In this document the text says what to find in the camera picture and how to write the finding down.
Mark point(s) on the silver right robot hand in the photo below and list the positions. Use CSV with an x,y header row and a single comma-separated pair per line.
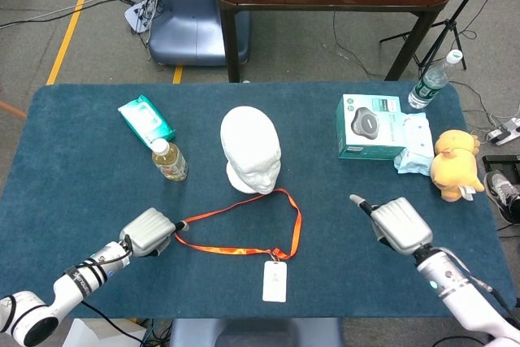
x,y
400,225

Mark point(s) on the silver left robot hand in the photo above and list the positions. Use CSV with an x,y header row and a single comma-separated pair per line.
x,y
148,231

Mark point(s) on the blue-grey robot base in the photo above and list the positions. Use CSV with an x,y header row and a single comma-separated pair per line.
x,y
256,335

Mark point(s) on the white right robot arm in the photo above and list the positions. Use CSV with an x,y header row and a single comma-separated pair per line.
x,y
455,290

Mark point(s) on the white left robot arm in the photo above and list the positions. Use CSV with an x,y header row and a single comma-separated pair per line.
x,y
81,282

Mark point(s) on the white foam mannequin head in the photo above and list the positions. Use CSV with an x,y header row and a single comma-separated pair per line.
x,y
250,140

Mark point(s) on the blue felt table cover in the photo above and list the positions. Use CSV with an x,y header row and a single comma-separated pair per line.
x,y
101,192

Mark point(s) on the tea bottle with floral label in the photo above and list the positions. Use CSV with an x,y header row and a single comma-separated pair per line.
x,y
170,162

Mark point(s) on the yellow plush toy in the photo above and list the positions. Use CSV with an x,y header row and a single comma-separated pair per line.
x,y
453,168

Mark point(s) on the light blue wet wipes pack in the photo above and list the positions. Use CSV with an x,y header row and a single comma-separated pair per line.
x,y
416,140

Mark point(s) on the teal Philips speaker box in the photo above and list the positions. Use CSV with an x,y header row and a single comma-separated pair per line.
x,y
365,123

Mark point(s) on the black and grey sneaker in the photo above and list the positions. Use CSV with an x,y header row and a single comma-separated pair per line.
x,y
503,192

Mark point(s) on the green wet wipes pack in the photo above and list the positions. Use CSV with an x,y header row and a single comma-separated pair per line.
x,y
144,119

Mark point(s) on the white carton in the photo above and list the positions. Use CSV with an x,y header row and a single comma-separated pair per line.
x,y
93,332

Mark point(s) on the black foot pedal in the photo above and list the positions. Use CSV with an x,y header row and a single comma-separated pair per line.
x,y
501,162

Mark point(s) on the clear water bottle green label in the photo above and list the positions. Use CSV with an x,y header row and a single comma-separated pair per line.
x,y
426,87

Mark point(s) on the white power strip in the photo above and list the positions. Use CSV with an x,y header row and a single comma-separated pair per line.
x,y
505,131

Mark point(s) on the brown wooden stick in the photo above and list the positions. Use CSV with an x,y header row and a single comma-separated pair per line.
x,y
12,109

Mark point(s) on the black tripod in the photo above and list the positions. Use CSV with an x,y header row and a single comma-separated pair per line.
x,y
448,24

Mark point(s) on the white socket board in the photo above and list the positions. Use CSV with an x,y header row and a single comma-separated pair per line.
x,y
136,18

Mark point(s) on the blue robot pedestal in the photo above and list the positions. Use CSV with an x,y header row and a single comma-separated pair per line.
x,y
191,30

